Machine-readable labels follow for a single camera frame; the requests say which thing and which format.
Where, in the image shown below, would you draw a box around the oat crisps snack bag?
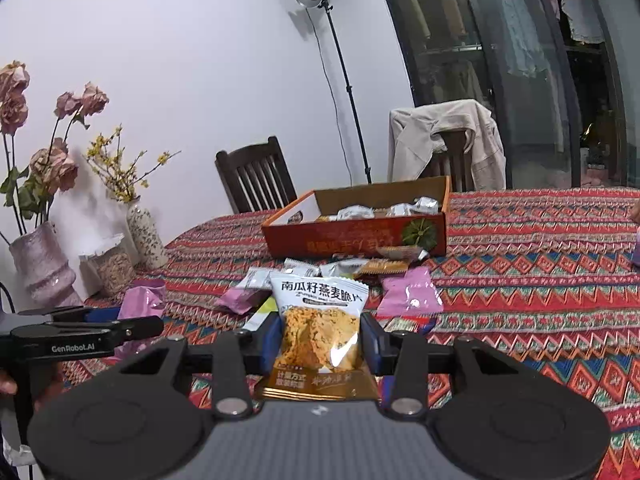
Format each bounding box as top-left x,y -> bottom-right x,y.
255,272 -> 378,401

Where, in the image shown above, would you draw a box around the glass jar with white lid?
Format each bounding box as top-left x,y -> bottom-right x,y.
79,233 -> 136,296

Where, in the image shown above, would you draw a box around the pink snack packet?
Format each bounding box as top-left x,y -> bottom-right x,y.
376,266 -> 444,318
215,287 -> 271,315

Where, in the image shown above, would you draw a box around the pink ribbed vase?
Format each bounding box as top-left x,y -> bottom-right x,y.
9,221 -> 82,308

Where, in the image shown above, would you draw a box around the speckled small vase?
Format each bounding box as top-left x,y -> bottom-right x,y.
126,197 -> 168,270

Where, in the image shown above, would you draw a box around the orange biscuit packet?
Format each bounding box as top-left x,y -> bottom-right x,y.
355,259 -> 409,276

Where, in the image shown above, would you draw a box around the green white snack packet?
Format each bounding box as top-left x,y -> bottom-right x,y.
243,297 -> 278,332

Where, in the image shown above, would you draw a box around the silver snack packet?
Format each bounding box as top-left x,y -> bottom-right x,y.
235,266 -> 281,290

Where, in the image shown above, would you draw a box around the pink dried roses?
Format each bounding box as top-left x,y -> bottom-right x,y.
1,60 -> 110,243

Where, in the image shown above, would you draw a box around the orange cardboard tray box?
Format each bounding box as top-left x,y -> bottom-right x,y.
262,176 -> 451,259

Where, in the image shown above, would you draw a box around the silver packet in box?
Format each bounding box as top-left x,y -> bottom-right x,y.
335,205 -> 375,221
411,196 -> 440,214
386,203 -> 414,218

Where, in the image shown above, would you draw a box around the yellow flower branch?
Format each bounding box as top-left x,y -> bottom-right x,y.
84,125 -> 180,204

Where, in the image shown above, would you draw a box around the red patterned tablecloth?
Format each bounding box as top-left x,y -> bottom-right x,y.
60,186 -> 640,480

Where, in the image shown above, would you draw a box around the chair with beige jacket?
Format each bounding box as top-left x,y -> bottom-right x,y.
422,130 -> 475,193

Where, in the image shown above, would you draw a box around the dark wooden chair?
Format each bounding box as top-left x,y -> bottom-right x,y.
215,136 -> 297,214

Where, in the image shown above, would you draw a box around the beige jacket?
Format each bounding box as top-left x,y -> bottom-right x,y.
388,99 -> 506,191

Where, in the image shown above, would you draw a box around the purple tissue pack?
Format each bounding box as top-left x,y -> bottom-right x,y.
631,227 -> 640,268

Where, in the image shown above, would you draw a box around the black framed glass door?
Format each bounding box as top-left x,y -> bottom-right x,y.
386,0 -> 639,188

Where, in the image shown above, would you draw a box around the studio light on stand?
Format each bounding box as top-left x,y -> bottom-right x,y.
295,0 -> 373,184

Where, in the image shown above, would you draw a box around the light power cable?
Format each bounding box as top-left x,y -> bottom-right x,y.
305,6 -> 355,188

